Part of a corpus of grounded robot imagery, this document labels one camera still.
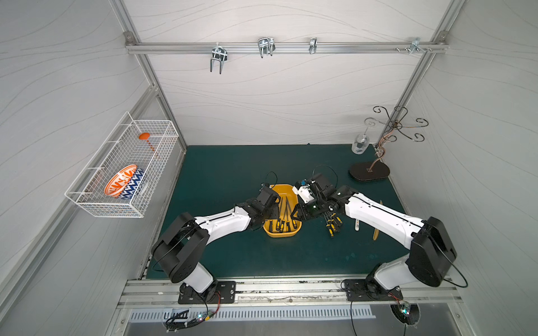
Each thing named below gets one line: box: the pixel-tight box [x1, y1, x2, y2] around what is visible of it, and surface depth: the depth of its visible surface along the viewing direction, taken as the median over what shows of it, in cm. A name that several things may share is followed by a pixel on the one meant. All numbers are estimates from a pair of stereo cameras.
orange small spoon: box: [138, 132, 156, 152], surface depth 81 cm
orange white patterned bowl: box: [103, 164, 138, 199], surface depth 65 cm
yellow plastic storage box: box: [262, 184, 303, 238], surface depth 90 cm
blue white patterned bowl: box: [116, 165, 146, 200], surface depth 60 cm
